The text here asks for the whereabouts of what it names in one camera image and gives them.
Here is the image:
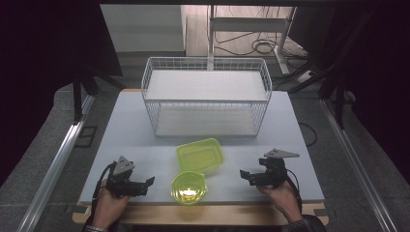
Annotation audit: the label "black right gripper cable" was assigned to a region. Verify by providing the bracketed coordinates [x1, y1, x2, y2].
[285, 168, 305, 215]

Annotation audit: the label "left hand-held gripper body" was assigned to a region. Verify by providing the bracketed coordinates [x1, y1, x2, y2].
[105, 156, 145, 198]

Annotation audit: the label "white metal desk frame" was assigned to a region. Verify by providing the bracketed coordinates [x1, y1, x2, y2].
[206, 4, 298, 75]

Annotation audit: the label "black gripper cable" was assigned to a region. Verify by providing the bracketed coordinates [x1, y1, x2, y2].
[285, 168, 305, 215]
[91, 160, 118, 223]

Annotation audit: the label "green plastic lid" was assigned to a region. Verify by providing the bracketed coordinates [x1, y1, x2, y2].
[175, 137, 225, 177]

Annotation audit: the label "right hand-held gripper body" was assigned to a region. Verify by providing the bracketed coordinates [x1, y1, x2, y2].
[257, 148, 301, 190]

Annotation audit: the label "clear plastic container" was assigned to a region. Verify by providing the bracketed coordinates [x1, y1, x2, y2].
[170, 170, 209, 206]

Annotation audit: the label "person's right hand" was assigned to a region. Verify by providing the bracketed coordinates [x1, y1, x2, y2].
[256, 179, 305, 224]

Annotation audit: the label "white wire basket shelf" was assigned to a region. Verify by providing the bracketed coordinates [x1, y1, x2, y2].
[140, 56, 274, 139]

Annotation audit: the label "white power strip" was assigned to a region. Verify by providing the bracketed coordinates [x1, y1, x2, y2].
[295, 69, 316, 85]

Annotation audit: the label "black metal stand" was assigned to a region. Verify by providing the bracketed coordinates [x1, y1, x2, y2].
[72, 62, 128, 126]
[287, 9, 379, 131]

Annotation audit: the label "white cabinet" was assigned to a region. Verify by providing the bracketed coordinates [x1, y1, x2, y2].
[99, 4, 189, 54]

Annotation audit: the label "aluminium rail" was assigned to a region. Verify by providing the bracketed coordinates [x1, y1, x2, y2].
[15, 94, 97, 232]
[318, 98, 398, 232]

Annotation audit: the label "black curtain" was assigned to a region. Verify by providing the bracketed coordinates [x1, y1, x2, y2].
[328, 0, 410, 186]
[0, 0, 124, 188]

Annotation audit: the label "black floor cables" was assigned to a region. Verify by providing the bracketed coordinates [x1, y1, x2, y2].
[214, 6, 311, 71]

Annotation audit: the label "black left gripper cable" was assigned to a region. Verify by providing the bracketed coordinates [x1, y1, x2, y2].
[91, 160, 118, 223]

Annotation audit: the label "person's left hand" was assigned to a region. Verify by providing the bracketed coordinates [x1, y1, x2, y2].
[91, 179, 132, 230]

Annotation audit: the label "black cable loop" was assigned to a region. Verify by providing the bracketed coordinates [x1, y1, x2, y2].
[298, 121, 319, 149]

